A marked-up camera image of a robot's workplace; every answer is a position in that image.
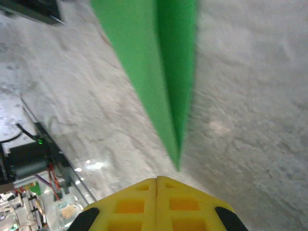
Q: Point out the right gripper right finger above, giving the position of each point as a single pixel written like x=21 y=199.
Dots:
x=187 y=209

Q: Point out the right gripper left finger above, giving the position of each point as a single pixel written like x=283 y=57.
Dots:
x=130 y=209

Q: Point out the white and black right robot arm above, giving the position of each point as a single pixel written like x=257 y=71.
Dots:
x=24 y=154

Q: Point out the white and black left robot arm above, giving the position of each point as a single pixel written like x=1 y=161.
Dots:
x=29 y=9

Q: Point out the long aluminium mounting rail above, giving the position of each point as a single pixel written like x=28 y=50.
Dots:
x=72 y=173

